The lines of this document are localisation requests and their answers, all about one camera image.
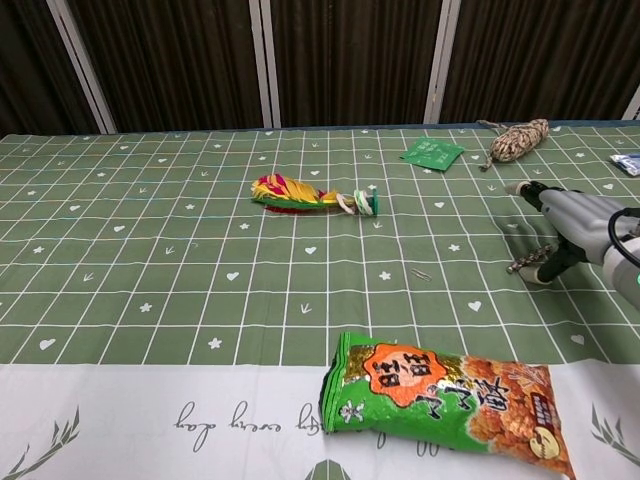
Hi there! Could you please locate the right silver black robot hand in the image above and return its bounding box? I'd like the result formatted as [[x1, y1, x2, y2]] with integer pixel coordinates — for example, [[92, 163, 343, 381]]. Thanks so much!
[[503, 179, 627, 286]]

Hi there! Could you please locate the blue white toothpaste tube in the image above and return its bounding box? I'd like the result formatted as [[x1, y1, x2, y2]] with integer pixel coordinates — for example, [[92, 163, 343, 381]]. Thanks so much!
[[609, 152, 640, 176]]

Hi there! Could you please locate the green foil sachet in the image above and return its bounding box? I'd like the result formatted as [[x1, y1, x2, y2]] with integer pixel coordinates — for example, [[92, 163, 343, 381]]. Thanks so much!
[[398, 135, 465, 174]]

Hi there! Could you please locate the green orange snack bag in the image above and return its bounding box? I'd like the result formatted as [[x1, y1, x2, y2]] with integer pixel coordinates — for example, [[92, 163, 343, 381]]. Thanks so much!
[[319, 330, 577, 480]]

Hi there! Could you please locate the colourful feather shuttlecock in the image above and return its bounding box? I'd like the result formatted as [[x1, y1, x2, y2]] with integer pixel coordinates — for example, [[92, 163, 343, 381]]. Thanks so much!
[[250, 173, 381, 217]]

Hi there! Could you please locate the green grid tablecloth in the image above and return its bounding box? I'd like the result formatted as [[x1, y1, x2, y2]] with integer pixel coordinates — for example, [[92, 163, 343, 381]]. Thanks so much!
[[0, 119, 640, 480]]

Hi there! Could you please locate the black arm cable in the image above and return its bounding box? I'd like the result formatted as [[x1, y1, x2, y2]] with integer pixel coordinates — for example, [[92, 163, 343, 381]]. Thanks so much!
[[607, 207, 640, 249]]

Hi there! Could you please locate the beige braided rope bundle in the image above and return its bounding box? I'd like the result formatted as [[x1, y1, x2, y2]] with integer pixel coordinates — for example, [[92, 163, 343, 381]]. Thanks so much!
[[474, 118, 551, 172]]

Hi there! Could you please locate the grey screen frame post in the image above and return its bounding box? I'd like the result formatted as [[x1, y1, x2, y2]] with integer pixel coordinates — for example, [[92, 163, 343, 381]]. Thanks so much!
[[422, 0, 459, 124], [258, 0, 282, 129], [623, 84, 640, 121], [47, 0, 119, 135]]

